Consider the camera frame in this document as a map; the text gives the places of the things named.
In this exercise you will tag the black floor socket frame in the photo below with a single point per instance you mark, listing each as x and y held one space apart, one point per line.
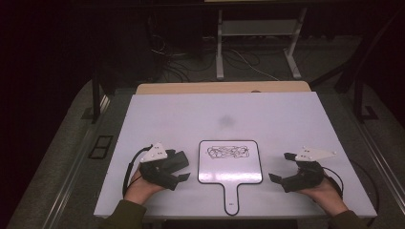
95 152

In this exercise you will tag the person's left hand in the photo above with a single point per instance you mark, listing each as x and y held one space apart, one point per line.
138 189

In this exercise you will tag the beige wooden board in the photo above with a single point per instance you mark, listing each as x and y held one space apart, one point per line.
223 87

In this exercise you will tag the person's right hand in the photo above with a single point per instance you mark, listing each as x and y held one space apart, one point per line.
328 195

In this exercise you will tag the white metal stand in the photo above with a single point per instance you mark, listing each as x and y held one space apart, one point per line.
219 63

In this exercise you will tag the white paddle-shaped whiteboard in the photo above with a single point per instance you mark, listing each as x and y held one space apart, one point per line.
229 165

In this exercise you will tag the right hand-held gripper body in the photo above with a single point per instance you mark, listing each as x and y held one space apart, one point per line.
305 178

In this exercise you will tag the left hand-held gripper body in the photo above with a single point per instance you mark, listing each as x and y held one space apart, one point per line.
156 173

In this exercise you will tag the black metal stand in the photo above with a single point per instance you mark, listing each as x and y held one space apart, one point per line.
95 101
359 98

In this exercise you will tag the metal floor rail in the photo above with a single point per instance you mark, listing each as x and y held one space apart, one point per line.
382 162
74 162

